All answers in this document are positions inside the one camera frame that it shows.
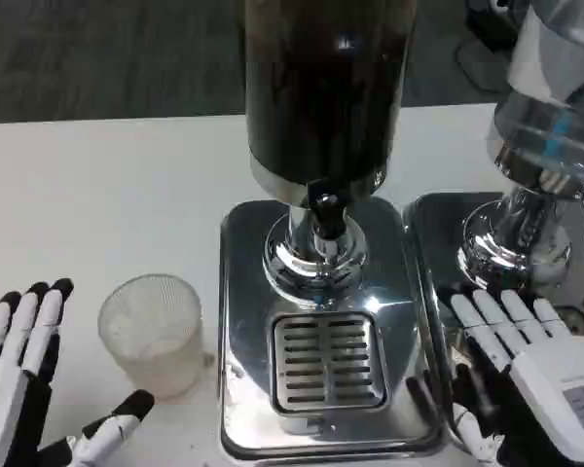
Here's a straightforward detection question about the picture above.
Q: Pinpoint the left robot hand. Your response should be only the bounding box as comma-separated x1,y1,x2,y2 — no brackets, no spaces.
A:
0,277,156,467

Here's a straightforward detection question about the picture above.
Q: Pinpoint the black dispenser tap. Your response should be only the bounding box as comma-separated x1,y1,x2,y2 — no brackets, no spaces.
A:
305,178,347,242

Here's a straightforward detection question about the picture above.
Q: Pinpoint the dark drink dispenser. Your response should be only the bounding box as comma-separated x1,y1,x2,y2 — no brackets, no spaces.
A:
240,0,418,306

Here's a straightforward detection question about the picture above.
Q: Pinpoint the clear drink dispenser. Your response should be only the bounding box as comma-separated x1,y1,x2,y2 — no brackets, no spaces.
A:
456,0,584,293

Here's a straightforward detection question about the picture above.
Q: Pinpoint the black chair base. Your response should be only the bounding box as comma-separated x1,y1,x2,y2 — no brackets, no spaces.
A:
456,0,534,93

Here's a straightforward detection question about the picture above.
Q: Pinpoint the steel drip tray base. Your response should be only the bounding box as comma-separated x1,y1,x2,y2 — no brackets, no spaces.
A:
402,192,584,467
218,197,444,461

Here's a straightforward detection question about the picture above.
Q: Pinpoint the steel drip grid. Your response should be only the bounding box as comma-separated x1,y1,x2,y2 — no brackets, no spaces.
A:
271,313,389,414

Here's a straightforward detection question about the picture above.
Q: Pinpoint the clear ribbed glass cup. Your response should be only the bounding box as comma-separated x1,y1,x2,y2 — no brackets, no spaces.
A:
96,273,215,401

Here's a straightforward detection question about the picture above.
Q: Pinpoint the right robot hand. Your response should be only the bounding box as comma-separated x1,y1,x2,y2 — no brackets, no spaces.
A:
437,284,584,467

